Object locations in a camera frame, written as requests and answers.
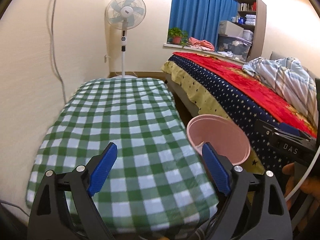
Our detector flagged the yellow star-patterned sheet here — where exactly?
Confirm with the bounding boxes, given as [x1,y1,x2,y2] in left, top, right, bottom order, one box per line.
[161,60,265,174]

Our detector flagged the beige box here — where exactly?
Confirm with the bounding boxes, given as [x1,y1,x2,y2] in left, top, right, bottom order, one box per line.
[219,20,244,38]

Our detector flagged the red blanket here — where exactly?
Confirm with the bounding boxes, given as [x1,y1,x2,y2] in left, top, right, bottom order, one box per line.
[172,52,318,139]

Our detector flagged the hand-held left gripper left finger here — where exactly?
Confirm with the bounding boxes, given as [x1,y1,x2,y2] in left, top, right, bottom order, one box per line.
[27,142,118,240]

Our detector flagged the person's right hand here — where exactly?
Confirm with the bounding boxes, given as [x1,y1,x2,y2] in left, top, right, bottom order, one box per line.
[282,162,320,205]

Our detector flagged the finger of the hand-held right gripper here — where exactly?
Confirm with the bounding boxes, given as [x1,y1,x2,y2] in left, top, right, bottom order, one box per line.
[279,123,313,141]
[255,119,317,146]

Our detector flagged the wooden bookshelf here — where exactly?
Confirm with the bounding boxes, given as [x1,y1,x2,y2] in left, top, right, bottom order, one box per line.
[236,0,258,32]

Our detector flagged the pink cloth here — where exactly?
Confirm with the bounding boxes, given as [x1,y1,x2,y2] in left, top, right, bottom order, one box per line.
[188,37,215,51]

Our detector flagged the white plastic tub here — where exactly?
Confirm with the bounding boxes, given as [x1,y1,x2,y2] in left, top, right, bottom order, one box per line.
[242,29,254,42]

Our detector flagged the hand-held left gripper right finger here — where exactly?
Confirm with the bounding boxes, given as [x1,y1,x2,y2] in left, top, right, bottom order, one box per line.
[201,142,293,240]

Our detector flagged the white cable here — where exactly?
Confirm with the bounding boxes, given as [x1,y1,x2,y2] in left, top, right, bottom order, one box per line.
[287,151,320,200]
[0,199,29,217]

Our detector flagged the blue curtain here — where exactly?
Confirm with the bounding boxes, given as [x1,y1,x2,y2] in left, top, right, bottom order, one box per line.
[169,0,238,47]

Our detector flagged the white standing fan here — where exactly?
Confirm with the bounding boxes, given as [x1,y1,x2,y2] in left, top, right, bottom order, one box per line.
[105,0,147,78]

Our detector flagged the clear plastic storage box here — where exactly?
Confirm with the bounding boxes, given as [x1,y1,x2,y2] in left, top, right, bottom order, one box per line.
[217,34,252,60]

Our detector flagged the grey wall cable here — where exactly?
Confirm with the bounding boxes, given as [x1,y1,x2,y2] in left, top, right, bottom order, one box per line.
[46,0,68,100]

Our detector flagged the green checked tablecloth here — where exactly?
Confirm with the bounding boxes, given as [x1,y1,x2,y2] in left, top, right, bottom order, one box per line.
[26,77,220,234]

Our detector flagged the striped duvet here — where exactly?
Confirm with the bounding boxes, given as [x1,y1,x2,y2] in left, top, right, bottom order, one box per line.
[242,57,317,128]

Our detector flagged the pink plastic bin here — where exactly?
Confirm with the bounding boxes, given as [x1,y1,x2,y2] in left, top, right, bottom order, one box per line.
[186,114,251,167]

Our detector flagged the potted green plant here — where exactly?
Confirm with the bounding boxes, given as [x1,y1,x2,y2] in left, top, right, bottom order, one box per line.
[167,27,189,46]

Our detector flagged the navy star-patterned sheet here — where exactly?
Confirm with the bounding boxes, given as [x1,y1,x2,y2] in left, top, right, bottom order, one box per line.
[167,55,318,180]

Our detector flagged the grey bed frame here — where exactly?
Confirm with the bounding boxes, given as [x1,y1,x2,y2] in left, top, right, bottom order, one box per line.
[165,79,200,115]

